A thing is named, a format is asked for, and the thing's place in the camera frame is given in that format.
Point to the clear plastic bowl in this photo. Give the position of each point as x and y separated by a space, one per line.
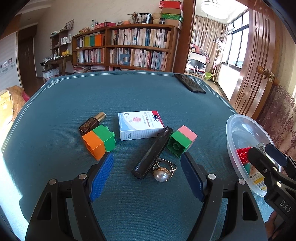
242 134

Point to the wooden bookshelf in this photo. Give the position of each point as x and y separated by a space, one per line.
127 47

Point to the patterned pink curtain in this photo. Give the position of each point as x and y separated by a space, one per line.
278 119

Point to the tall white medicine box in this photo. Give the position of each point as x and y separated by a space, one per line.
261 147

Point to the green baby medicine box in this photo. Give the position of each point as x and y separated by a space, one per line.
257 178

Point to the stacked gift boxes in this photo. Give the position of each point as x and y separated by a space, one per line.
172 13

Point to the picture frame on shelf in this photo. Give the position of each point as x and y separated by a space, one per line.
142 18

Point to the white blue medicine box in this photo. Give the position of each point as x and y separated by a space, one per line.
139 124

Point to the small wooden shelf unit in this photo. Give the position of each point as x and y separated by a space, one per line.
61 43

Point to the wooden door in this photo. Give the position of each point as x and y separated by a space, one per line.
260 64

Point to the brown serum bottle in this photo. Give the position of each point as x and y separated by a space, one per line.
92 123

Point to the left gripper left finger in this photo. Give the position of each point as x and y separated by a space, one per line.
85 189

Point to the black hair clip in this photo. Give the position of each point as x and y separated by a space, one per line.
149 159

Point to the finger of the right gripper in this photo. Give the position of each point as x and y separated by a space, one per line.
287 162
264 165

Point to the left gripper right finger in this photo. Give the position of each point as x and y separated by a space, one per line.
209 190

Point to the orange green toy block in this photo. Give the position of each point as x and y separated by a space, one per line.
99 141

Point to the teal table mat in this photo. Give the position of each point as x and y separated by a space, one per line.
44 142

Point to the wooden desk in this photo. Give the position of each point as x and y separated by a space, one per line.
57 61

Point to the black smartphone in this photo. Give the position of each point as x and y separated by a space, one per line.
190 84

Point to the green plastic basin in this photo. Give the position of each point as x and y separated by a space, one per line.
207 76

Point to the green pink toy block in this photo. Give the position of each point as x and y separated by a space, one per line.
181 140

